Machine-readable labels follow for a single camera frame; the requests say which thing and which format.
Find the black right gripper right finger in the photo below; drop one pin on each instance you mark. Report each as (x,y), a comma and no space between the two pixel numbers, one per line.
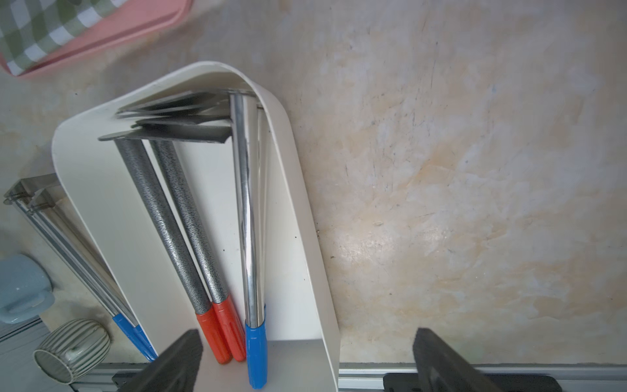
(440,368)

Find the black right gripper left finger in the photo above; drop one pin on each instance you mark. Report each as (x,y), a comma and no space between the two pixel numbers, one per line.
(176,369)

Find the grey hoe red handle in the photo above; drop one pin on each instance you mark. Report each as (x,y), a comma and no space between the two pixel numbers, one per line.
(145,179)
(162,132)

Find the cream storage box tray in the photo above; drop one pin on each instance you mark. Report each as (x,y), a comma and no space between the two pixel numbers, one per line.
(302,330)

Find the steel hoe blue handle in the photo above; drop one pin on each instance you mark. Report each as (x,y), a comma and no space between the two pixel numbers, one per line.
(263,206)
(86,264)
(176,220)
(26,188)

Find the grey ribbed ceramic cup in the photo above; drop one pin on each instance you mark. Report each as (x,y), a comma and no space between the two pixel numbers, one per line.
(73,350)

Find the blue round cup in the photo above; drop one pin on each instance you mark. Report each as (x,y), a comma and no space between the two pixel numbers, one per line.
(26,289)

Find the pink tray under cloth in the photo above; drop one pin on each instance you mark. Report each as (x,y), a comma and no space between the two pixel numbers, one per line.
(135,19)

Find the green checkered cloth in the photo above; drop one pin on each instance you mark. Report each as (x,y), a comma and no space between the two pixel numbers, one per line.
(33,30)

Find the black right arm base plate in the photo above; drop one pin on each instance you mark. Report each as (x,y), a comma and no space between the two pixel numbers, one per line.
(505,382)

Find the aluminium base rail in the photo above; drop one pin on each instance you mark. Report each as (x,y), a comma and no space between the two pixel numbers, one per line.
(302,366)

